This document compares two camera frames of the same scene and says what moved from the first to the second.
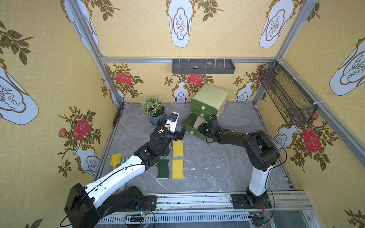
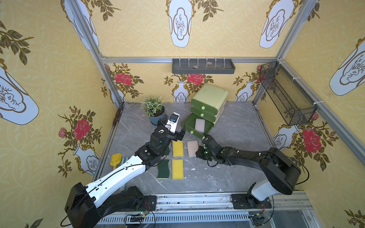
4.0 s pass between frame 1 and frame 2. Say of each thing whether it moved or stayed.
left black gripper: stayed
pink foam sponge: moved
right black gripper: moved
